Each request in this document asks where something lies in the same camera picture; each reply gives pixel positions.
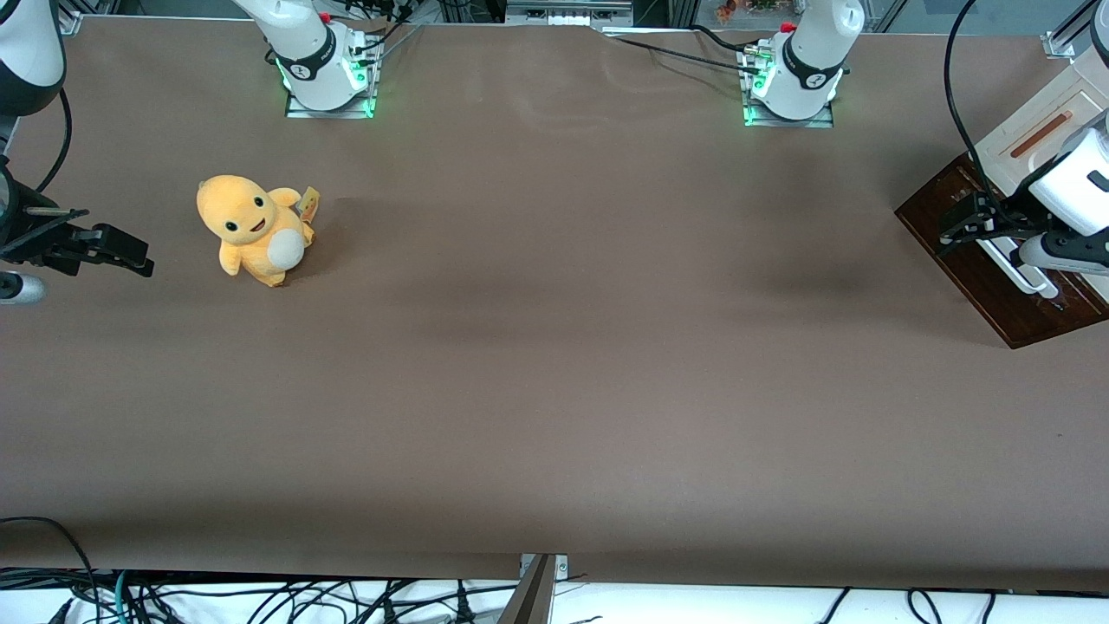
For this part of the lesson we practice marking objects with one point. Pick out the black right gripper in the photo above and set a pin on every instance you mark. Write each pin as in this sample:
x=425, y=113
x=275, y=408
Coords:
x=28, y=236

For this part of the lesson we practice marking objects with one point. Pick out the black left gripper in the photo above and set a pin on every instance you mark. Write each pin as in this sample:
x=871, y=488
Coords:
x=1010, y=216

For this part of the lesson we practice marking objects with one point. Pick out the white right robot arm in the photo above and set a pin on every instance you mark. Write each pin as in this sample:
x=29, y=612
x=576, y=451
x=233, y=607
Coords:
x=308, y=52

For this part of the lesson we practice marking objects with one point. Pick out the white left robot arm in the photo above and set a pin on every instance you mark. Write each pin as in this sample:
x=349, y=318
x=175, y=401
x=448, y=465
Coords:
x=1079, y=186

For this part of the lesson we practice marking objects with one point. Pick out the brown narrow strip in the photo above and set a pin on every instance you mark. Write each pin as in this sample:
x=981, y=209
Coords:
x=1040, y=135

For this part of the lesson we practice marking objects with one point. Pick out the yellow plush toy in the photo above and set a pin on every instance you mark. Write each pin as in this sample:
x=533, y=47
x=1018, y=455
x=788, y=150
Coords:
x=247, y=225

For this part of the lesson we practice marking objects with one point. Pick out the small orange figure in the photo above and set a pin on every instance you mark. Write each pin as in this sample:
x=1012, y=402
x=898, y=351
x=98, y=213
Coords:
x=725, y=10

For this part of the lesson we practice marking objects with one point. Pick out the brown table cover sheet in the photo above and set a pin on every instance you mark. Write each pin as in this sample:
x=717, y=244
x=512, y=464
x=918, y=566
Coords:
x=554, y=347

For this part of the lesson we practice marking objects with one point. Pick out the grey socket strip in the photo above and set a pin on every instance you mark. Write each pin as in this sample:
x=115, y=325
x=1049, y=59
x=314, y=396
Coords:
x=567, y=13

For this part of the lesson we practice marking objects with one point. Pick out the grey angled beam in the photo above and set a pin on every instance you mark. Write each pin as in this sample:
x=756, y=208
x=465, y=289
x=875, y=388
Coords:
x=530, y=600

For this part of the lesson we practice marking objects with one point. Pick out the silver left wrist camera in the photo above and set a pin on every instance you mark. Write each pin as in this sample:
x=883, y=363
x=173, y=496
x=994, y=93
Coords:
x=1066, y=258

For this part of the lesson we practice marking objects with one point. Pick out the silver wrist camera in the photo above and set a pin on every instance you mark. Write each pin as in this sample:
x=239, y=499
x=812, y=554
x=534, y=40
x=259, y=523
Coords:
x=19, y=289
x=1066, y=258

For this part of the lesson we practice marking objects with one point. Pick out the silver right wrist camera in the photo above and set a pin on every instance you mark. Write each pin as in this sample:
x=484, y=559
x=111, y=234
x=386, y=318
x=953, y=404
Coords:
x=19, y=289

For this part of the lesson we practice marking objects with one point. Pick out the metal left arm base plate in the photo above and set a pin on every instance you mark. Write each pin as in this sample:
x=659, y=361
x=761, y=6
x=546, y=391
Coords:
x=819, y=122

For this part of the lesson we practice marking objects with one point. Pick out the aluminium corner bracket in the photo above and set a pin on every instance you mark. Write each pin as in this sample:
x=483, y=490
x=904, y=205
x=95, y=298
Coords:
x=1061, y=45
x=71, y=22

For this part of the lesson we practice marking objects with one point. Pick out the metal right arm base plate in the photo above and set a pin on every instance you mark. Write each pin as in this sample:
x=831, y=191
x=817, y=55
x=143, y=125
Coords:
x=303, y=112

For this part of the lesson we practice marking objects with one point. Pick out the small metal bracket plate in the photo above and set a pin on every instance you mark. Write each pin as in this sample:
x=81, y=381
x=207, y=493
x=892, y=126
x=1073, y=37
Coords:
x=561, y=568

